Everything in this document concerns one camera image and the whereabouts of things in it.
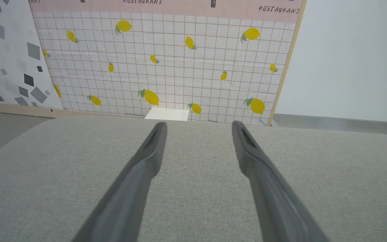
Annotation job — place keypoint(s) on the white box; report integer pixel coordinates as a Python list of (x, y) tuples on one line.
[(168, 113)]

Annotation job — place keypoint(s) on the lemon print grid panel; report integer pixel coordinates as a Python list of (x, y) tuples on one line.
[(180, 67)]

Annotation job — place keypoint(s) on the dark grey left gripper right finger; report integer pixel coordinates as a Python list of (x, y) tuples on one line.
[(274, 201)]

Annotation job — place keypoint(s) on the white partition board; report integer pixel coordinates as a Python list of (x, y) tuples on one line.
[(348, 60)]

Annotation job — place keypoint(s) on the grey diamond pattern panel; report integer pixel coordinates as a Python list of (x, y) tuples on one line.
[(8, 57)]

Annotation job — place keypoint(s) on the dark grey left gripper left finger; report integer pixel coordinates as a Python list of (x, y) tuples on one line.
[(129, 198)]

